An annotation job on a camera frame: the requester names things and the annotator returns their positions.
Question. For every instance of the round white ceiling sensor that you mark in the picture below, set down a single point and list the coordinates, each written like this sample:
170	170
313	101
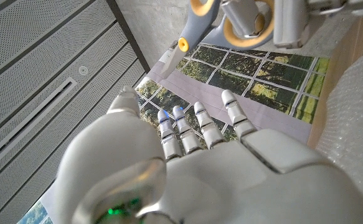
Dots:
83	70

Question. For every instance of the printed forest window backdrop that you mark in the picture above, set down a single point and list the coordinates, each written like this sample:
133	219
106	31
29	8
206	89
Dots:
262	74

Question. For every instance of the long ceiling vent slot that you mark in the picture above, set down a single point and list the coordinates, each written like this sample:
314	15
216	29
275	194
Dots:
28	124

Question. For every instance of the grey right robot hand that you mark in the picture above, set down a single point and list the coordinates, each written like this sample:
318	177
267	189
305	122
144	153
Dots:
290	21

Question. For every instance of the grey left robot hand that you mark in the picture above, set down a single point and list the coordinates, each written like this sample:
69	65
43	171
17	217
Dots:
215	186

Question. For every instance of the clear bubble wrap sheet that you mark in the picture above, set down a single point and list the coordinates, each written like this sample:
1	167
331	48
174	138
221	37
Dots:
352	124

